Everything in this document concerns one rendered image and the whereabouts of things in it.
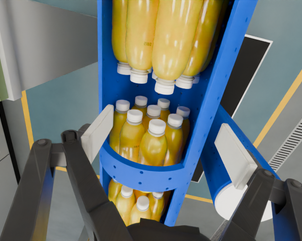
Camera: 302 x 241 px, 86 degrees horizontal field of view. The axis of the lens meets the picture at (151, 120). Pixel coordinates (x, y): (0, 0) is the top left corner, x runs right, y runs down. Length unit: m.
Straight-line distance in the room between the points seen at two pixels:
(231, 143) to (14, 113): 2.26
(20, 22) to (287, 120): 2.06
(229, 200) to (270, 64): 1.26
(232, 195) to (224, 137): 0.58
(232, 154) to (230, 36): 0.18
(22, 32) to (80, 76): 1.02
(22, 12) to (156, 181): 0.67
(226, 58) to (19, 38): 0.64
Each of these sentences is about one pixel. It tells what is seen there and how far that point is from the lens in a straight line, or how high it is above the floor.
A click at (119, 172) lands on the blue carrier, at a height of 1.22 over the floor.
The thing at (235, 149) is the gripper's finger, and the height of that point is 1.35.
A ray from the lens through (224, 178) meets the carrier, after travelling 0.74.
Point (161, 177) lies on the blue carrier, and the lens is 0.37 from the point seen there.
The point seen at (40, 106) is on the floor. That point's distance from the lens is 2.07.
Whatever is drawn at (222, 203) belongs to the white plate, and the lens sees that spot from 0.79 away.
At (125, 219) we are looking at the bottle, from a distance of 0.67.
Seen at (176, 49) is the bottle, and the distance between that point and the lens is 0.29.
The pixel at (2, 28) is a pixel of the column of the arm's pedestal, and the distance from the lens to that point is 0.67.
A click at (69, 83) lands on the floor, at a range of 1.78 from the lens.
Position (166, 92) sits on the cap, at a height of 1.17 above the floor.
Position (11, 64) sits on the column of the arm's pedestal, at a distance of 0.70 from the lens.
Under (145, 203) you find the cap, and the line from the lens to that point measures 0.56.
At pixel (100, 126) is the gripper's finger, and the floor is 1.35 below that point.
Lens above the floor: 1.48
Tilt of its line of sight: 62 degrees down
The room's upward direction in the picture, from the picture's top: 171 degrees counter-clockwise
